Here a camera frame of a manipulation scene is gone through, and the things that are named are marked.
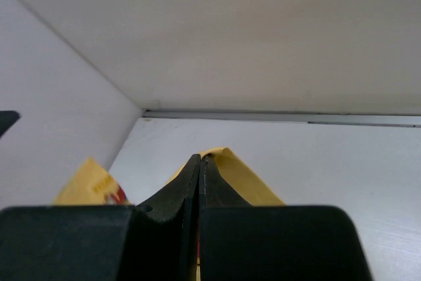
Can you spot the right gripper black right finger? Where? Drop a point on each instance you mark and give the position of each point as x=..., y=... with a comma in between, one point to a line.
x=226, y=234

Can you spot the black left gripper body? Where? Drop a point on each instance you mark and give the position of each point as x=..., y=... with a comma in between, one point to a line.
x=7, y=119

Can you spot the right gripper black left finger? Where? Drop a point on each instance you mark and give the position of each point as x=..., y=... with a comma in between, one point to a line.
x=169, y=226

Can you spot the yellow vehicle print cloth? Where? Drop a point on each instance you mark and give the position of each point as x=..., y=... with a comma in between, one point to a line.
x=95, y=227

